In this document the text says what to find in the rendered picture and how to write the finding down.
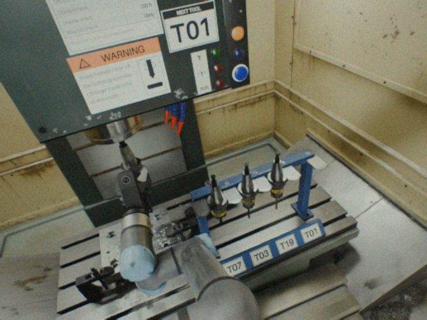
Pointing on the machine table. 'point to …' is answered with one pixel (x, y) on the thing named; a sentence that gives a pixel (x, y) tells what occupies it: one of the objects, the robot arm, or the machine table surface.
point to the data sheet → (104, 22)
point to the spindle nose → (115, 131)
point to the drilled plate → (120, 242)
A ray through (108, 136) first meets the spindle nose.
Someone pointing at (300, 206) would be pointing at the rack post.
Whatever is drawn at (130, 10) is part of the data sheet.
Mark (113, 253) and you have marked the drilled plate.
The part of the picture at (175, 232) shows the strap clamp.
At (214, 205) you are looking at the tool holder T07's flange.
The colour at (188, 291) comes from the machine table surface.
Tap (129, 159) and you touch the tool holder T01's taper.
